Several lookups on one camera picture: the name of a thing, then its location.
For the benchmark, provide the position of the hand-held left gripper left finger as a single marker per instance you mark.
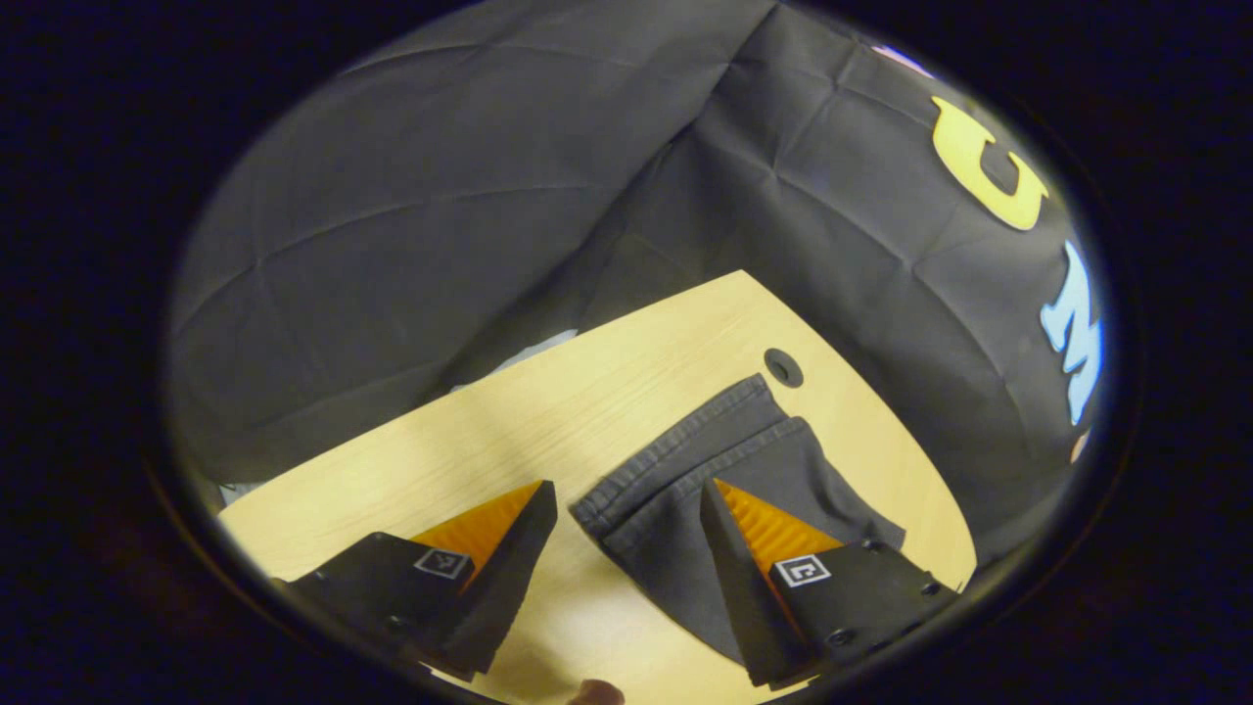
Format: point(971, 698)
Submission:
point(509, 568)

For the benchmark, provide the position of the black backdrop cloth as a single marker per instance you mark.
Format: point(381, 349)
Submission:
point(440, 245)

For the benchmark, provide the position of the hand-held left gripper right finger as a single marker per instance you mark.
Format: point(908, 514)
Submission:
point(729, 568)

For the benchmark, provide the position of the black jeans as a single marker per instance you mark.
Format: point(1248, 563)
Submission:
point(675, 490)

